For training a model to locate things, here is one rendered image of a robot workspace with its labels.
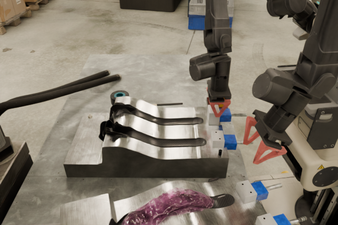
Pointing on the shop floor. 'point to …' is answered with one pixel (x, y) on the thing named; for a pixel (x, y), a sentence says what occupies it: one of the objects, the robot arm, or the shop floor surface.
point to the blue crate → (193, 22)
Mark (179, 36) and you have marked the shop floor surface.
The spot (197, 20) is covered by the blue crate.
